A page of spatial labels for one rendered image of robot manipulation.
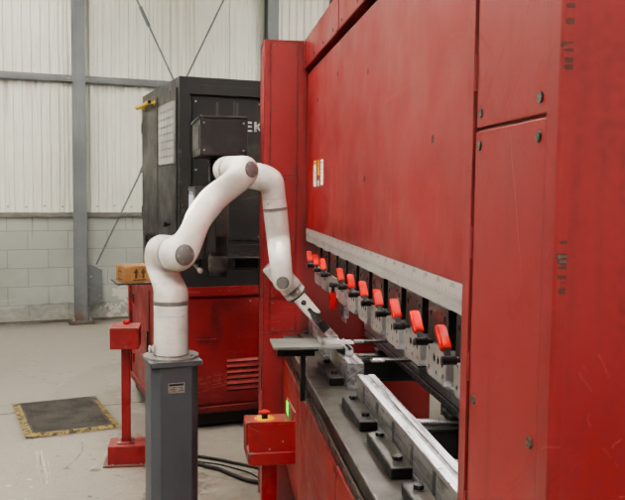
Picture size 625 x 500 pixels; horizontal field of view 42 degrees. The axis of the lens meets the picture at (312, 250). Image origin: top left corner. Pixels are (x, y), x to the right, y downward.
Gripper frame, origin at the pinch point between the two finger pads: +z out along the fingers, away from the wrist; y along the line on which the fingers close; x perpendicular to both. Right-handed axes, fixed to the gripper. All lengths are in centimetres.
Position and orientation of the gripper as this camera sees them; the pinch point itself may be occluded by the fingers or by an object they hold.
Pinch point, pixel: (322, 325)
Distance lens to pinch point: 312.3
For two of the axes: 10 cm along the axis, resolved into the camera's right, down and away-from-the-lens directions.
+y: -1.4, -0.7, 9.9
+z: 6.3, 7.6, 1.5
